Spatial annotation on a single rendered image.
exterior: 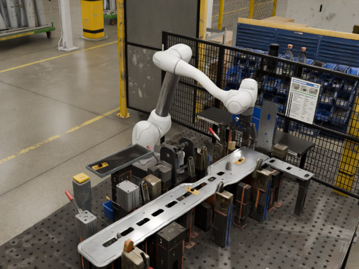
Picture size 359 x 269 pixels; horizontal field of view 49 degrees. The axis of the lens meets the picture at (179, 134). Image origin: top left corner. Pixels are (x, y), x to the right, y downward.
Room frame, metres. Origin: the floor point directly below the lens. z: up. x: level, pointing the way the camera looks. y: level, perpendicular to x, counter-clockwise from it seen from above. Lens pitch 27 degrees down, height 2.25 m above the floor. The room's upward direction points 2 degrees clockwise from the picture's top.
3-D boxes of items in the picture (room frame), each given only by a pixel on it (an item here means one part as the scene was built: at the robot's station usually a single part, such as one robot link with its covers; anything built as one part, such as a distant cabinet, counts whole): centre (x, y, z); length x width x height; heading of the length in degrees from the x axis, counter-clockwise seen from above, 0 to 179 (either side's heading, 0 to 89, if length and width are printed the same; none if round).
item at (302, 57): (2.64, -0.82, 1.53); 0.06 x 0.06 x 0.20
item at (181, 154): (2.02, 0.00, 0.94); 0.18 x 0.13 x 0.49; 139
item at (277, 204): (2.14, -0.64, 0.84); 0.11 x 0.06 x 0.29; 49
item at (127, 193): (1.67, 0.26, 0.90); 0.13 x 0.10 x 0.41; 49
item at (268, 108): (2.35, -0.58, 1.17); 0.12 x 0.01 x 0.34; 49
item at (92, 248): (1.79, -0.08, 1.00); 1.38 x 0.22 x 0.02; 139
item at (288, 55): (2.71, -0.74, 1.53); 0.06 x 0.06 x 0.20
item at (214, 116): (2.62, -0.53, 1.02); 0.90 x 0.22 x 0.03; 49
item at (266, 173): (1.98, -0.51, 0.87); 0.12 x 0.09 x 0.35; 49
